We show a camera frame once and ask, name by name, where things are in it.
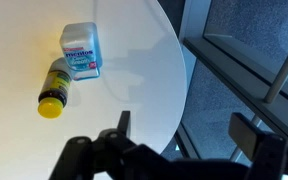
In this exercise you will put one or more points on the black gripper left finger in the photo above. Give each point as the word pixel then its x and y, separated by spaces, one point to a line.
pixel 124 121

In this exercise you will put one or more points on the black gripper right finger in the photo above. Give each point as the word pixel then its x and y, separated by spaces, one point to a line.
pixel 245 133

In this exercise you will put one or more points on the yellow cap vitamin bottle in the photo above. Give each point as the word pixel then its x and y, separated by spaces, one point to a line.
pixel 55 88

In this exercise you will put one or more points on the white blue Mentos gum bottle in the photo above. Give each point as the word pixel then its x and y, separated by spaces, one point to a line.
pixel 80 50

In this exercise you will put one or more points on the grey metal railing bar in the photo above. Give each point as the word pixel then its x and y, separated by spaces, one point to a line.
pixel 284 66

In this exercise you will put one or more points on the grey window frame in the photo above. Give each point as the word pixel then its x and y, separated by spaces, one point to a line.
pixel 237 83

